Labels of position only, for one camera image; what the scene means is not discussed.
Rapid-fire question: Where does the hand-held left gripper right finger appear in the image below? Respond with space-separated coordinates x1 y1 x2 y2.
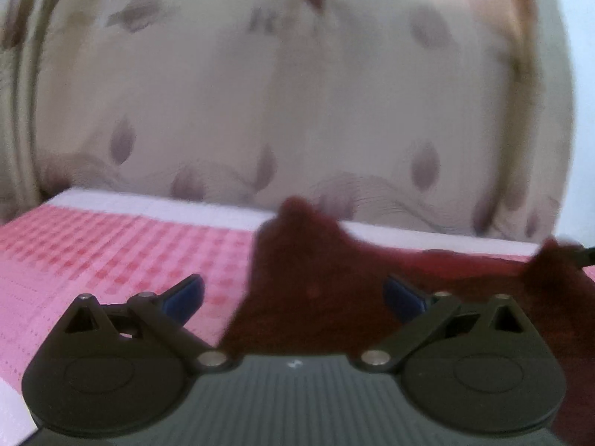
356 274 528 373

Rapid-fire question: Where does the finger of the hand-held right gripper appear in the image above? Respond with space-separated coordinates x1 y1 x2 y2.
558 237 595 268

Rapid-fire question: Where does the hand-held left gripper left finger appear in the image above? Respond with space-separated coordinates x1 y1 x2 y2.
60 273 229 373

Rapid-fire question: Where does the dark red garment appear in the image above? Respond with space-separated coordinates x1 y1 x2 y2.
218 197 595 446

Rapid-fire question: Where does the pink checked bedsheet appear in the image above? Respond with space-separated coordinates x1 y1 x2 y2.
0 188 595 434

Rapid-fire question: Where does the leaf print curtain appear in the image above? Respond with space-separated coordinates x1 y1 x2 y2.
0 0 578 245

